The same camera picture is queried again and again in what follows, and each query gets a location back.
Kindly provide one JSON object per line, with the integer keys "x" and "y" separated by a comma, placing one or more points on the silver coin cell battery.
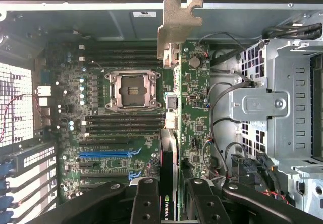
{"x": 194, "y": 62}

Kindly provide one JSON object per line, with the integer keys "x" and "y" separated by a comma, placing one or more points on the small white case sticker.
{"x": 143, "y": 14}

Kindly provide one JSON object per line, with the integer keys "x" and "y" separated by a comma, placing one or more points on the long black expansion slot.
{"x": 106, "y": 141}
{"x": 106, "y": 179}

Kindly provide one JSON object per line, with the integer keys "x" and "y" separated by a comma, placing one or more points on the green motherboard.
{"x": 111, "y": 163}

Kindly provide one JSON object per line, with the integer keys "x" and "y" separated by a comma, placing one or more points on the CPU socket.
{"x": 133, "y": 90}

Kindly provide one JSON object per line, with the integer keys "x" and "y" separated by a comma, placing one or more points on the blue expansion slot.
{"x": 106, "y": 155}

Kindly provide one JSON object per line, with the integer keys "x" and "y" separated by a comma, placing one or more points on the open black PC case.
{"x": 227, "y": 19}

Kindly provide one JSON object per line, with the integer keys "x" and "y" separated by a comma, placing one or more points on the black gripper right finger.
{"x": 252, "y": 201}

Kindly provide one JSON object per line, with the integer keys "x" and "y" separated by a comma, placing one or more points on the grey metal drive cage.
{"x": 277, "y": 103}

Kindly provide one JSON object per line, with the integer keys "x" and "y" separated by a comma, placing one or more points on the short black expansion slot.
{"x": 89, "y": 165}

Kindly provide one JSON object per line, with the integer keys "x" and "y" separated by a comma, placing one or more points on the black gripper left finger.
{"x": 101, "y": 198}

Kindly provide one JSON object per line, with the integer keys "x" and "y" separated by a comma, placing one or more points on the black power connector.
{"x": 242, "y": 166}

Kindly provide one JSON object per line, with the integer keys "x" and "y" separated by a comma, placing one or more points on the black-latch RAM slot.
{"x": 121, "y": 64}
{"x": 123, "y": 118}
{"x": 121, "y": 53}
{"x": 123, "y": 129}

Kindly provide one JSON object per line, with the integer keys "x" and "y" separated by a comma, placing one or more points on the white-latch RAM slot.
{"x": 121, "y": 48}
{"x": 123, "y": 134}
{"x": 121, "y": 59}
{"x": 123, "y": 123}

